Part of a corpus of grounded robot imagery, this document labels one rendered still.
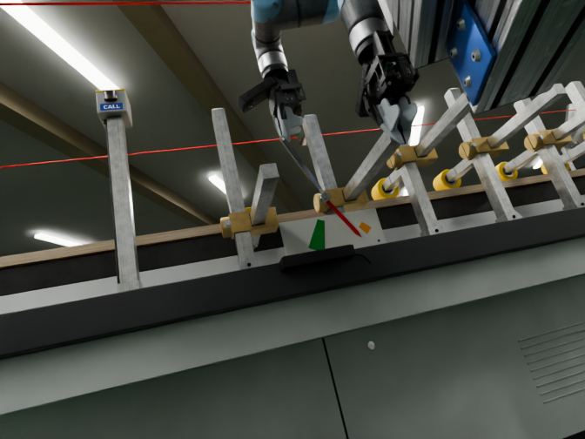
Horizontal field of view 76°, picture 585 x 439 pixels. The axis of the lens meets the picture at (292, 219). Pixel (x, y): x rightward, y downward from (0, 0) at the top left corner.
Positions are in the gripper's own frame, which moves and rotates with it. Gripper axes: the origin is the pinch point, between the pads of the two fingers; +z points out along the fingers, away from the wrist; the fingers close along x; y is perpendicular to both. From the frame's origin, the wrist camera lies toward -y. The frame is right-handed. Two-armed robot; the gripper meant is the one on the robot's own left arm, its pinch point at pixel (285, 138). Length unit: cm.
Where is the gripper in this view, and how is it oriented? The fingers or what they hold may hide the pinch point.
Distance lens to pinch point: 96.4
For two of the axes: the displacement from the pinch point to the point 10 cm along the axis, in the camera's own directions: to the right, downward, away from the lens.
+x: -1.8, 3.6, 9.2
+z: 2.3, 9.2, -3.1
